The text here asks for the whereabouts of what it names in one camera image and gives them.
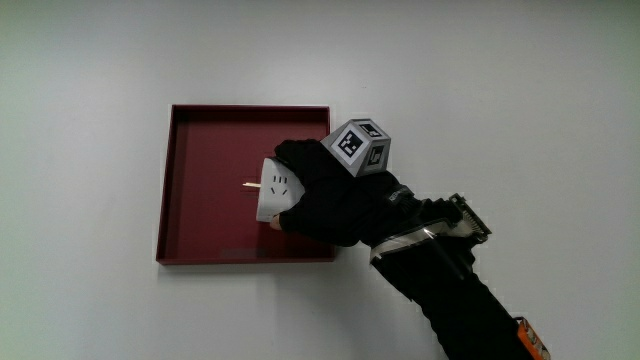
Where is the person's right hand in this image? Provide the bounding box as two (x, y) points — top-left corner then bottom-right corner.
(269, 118), (426, 248)

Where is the white socket adapter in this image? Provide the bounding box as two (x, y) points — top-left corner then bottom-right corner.
(242, 157), (306, 224)

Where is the person's right forearm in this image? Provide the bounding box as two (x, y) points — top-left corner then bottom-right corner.
(370, 230), (534, 360)

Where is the black silver wrist sensor module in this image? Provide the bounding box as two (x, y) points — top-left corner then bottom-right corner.
(420, 193), (493, 247)

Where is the dark red square tray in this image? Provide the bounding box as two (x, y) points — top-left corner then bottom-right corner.
(155, 103), (336, 265)

